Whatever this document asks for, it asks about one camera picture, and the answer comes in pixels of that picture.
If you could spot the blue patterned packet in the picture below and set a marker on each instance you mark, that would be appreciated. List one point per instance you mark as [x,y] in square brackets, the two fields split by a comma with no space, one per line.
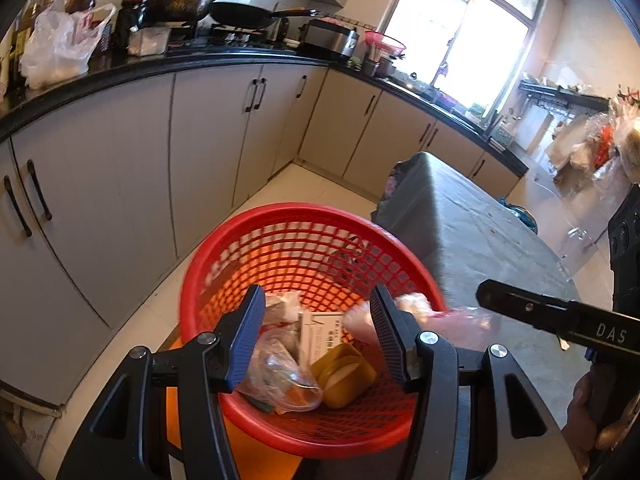
[520,217]

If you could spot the white medicine box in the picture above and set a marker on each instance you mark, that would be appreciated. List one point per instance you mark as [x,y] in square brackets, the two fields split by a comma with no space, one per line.
[320,340]

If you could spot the small white container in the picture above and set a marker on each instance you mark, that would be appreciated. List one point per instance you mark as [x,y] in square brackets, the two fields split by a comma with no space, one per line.
[149,41]

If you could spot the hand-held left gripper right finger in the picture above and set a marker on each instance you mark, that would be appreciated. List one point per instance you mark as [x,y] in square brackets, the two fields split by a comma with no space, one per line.
[387,335]

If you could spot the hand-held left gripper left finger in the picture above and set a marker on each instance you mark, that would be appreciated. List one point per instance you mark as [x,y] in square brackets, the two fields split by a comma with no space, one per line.
[245,340]

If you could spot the lower kitchen cabinets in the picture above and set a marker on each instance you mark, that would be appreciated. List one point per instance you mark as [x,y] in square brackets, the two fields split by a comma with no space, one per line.
[125,160]

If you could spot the yellow container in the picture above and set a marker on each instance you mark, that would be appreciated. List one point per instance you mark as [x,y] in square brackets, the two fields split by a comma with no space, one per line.
[345,375]

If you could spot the glass pitcher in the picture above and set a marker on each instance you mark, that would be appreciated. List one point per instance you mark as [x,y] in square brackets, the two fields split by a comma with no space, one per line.
[585,255]

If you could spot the wok with lid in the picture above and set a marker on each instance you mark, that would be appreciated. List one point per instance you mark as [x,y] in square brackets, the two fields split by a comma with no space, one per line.
[182,2]

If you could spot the gas stove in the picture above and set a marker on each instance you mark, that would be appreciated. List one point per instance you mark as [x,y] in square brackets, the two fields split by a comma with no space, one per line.
[230,37]

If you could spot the dark cooking pot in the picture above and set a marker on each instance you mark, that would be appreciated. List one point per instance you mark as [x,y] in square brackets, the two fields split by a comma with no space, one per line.
[377,66]

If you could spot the black kitchen countertop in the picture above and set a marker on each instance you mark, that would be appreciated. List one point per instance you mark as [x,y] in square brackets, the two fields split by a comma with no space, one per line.
[150,62]

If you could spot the kitchen window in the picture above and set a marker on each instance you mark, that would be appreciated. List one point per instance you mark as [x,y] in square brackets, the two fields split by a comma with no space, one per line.
[460,45]

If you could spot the hanging plastic bags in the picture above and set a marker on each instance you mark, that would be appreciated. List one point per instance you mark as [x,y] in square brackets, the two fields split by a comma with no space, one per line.
[600,145]

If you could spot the clear plastic packaging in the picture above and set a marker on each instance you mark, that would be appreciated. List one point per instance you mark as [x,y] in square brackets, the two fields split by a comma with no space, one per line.
[277,370]

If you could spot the black frying pan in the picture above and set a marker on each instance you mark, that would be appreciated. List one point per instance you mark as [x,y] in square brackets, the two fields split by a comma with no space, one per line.
[240,12]

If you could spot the person's right hand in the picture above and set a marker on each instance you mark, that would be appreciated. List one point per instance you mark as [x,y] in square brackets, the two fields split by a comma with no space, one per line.
[580,420]

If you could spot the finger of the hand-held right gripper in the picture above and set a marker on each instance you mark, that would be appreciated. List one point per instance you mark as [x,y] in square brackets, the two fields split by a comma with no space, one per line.
[530,307]

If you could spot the red plastic basket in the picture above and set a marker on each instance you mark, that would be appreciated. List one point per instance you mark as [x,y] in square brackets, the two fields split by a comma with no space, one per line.
[300,240]

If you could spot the grey-blue tablecloth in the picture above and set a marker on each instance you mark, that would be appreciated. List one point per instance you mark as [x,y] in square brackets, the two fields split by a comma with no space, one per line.
[475,240]

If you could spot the white plastic bag red print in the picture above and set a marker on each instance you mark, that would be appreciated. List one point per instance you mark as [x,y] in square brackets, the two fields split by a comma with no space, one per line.
[282,307]
[360,325]

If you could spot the rice cooker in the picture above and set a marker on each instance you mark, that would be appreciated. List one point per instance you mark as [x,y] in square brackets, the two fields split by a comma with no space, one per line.
[327,37]

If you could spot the wall dish rack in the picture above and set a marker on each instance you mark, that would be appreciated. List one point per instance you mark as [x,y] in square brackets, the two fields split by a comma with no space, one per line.
[560,95]

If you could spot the pink basin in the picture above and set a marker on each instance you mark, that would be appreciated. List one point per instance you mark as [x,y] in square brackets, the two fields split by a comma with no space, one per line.
[385,40]

